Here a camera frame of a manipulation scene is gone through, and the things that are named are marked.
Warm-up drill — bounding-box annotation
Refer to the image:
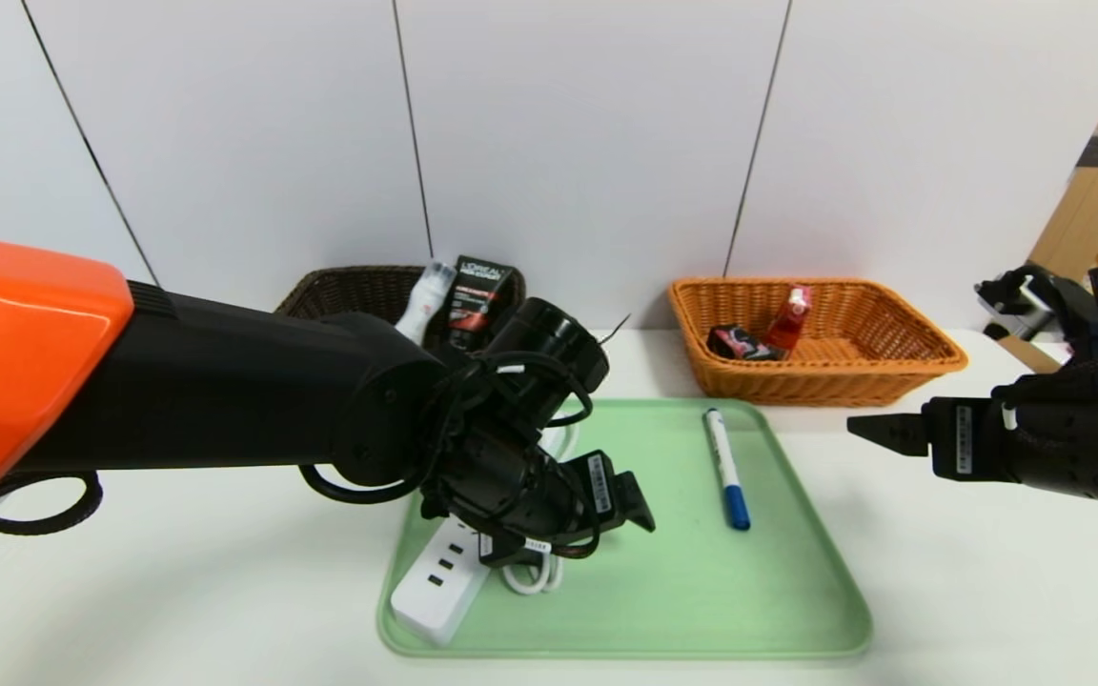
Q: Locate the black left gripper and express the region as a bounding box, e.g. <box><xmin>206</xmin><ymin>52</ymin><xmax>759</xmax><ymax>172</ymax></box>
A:
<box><xmin>534</xmin><ymin>449</ymin><xmax>657</xmax><ymax>541</ymax></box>

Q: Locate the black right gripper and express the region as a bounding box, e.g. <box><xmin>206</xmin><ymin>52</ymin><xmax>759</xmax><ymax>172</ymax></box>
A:
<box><xmin>846</xmin><ymin>374</ymin><xmax>1098</xmax><ymax>505</ymax></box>

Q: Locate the white marker with blue cap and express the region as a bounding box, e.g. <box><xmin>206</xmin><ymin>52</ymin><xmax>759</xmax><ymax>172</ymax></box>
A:
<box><xmin>702</xmin><ymin>409</ymin><xmax>752</xmax><ymax>532</ymax></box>

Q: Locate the white power strip cable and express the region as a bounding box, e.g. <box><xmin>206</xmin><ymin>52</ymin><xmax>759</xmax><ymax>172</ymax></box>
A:
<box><xmin>501</xmin><ymin>555</ymin><xmax>564</xmax><ymax>597</ymax></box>

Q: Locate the red snack packet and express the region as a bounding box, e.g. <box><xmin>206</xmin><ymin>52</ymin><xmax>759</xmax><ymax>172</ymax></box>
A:
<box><xmin>763</xmin><ymin>284</ymin><xmax>814</xmax><ymax>355</ymax></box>

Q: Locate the black pink chewing gum box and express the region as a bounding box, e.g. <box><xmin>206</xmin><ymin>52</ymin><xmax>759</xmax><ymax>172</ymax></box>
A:
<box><xmin>707</xmin><ymin>325</ymin><xmax>783</xmax><ymax>362</ymax></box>

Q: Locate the white power strip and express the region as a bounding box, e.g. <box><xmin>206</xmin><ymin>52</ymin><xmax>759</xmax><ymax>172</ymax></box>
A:
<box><xmin>390</xmin><ymin>419</ymin><xmax>577</xmax><ymax>646</ymax></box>

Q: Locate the black cosmetic tube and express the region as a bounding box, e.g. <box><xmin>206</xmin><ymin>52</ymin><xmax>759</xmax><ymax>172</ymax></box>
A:
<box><xmin>444</xmin><ymin>255</ymin><xmax>517</xmax><ymax>355</ymax></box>

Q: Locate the white bottle with clear cap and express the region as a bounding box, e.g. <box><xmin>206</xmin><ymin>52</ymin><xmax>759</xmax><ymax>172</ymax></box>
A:
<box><xmin>395</xmin><ymin>262</ymin><xmax>457</xmax><ymax>346</ymax></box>

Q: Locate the orange wicker basket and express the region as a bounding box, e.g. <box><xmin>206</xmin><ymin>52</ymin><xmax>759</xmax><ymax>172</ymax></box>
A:
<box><xmin>668</xmin><ymin>277</ymin><xmax>967</xmax><ymax>409</ymax></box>

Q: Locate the dark brown wicker basket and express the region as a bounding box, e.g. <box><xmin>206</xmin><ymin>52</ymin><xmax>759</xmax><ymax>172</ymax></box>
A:
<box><xmin>274</xmin><ymin>265</ymin><xmax>528</xmax><ymax>368</ymax></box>

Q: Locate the light green plastic tray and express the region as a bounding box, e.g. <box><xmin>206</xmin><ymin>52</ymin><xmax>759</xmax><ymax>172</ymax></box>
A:
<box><xmin>378</xmin><ymin>397</ymin><xmax>871</xmax><ymax>658</ymax></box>

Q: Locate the wooden cabinet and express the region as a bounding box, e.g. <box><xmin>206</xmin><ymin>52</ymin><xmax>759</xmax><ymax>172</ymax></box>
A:
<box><xmin>1026</xmin><ymin>5</ymin><xmax>1098</xmax><ymax>282</ymax></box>

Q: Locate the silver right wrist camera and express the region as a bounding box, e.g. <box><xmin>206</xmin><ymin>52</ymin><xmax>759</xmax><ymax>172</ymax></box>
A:
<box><xmin>976</xmin><ymin>270</ymin><xmax>1060</xmax><ymax>339</ymax></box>

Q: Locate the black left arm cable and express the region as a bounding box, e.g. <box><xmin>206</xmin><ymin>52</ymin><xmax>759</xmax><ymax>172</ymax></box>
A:
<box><xmin>0</xmin><ymin>314</ymin><xmax>631</xmax><ymax>563</ymax></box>

